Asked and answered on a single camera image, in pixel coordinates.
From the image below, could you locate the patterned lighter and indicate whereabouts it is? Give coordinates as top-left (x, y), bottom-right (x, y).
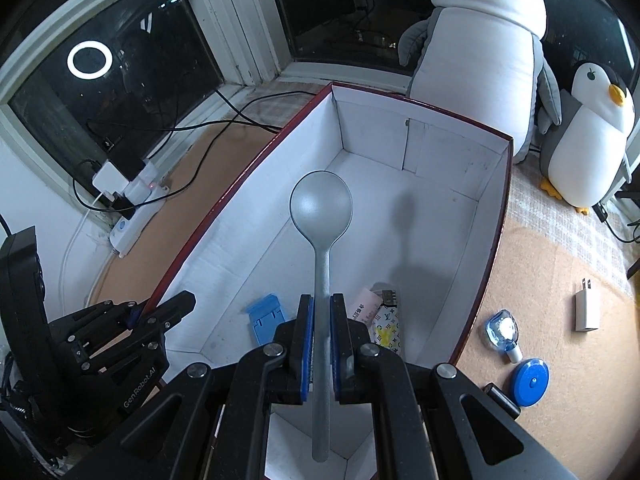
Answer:
top-left (370, 287), bottom-right (402, 357)

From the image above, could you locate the black cylinder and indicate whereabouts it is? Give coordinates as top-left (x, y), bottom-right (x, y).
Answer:
top-left (482, 382), bottom-right (522, 421)

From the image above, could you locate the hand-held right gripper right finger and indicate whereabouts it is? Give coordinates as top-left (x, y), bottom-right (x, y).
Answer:
top-left (330, 293), bottom-right (581, 480)

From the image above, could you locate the small penguin plush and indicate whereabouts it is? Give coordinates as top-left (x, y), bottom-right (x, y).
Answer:
top-left (539, 60), bottom-right (637, 216)

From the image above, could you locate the grey plastic spoon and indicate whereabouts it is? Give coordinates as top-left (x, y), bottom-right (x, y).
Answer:
top-left (290, 170), bottom-right (355, 463)

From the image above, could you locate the red cardboard box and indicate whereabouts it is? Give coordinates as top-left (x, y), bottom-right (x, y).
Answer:
top-left (87, 81), bottom-right (515, 480)

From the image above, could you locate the white power strip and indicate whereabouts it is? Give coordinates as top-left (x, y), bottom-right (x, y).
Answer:
top-left (109, 180), bottom-right (171, 257)

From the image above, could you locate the large penguin plush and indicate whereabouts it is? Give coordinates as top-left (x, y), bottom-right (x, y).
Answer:
top-left (397, 0), bottom-right (563, 165)

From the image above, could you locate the white wall charger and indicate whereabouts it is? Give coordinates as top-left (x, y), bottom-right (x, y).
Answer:
top-left (574, 277), bottom-right (601, 333)

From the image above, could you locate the black power adapter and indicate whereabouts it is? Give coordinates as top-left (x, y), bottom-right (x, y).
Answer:
top-left (102, 152), bottom-right (147, 182)

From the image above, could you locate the black cable with inline remote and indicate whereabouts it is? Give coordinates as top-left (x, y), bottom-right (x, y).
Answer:
top-left (592, 202), bottom-right (640, 246)

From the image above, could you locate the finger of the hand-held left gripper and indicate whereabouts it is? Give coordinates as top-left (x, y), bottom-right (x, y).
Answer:
top-left (47, 299), bottom-right (152, 342)
top-left (75, 291), bottom-right (197, 376)

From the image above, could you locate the small clear blue bottle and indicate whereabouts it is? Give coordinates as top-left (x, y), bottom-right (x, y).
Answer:
top-left (485, 310), bottom-right (524, 363)

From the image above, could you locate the blue folding phone stand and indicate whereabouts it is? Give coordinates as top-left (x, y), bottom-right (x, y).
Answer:
top-left (245, 292), bottom-right (287, 345)

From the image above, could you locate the white power adapter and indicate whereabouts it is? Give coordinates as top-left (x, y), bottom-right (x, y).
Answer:
top-left (92, 160), bottom-right (133, 196)

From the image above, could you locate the white window frame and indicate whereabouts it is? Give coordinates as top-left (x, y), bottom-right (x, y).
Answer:
top-left (0, 0), bottom-right (640, 201)

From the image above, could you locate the blue round tape measure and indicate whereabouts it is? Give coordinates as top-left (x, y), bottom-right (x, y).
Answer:
top-left (510, 358), bottom-right (550, 407)

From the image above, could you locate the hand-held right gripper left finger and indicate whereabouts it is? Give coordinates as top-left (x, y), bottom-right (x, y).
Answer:
top-left (62, 294), bottom-right (317, 480)

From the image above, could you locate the pink cosmetic tube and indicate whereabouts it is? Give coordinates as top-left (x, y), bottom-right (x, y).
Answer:
top-left (350, 287), bottom-right (382, 332)

